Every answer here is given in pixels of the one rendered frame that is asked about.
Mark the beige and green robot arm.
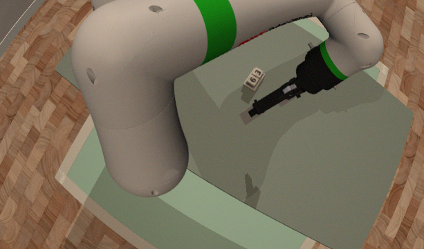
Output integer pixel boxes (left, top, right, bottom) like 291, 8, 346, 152
71, 0, 384, 197

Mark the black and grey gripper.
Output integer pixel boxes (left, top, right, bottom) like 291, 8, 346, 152
239, 60, 322, 125

